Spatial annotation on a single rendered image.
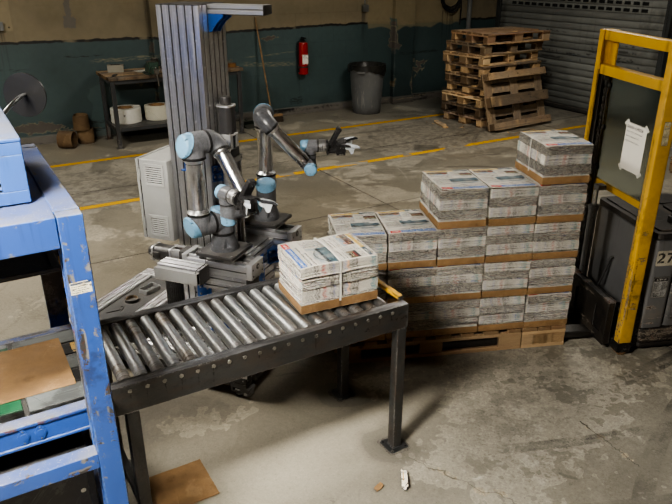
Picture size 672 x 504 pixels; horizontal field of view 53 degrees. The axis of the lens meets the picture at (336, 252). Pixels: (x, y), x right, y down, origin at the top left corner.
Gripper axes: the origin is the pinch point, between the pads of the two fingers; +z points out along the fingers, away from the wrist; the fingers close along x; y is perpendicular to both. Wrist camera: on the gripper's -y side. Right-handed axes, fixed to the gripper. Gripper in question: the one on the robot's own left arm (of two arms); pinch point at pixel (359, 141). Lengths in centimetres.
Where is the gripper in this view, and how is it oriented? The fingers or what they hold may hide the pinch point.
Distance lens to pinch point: 404.1
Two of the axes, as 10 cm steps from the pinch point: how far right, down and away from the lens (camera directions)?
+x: 0.7, 5.2, -8.5
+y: -0.1, 8.5, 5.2
